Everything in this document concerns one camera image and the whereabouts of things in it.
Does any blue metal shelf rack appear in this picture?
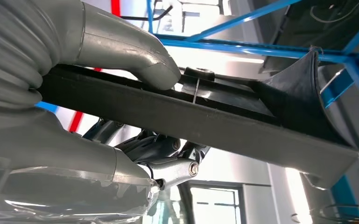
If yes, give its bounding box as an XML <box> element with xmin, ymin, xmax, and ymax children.
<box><xmin>35</xmin><ymin>0</ymin><xmax>359</xmax><ymax>217</ymax></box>

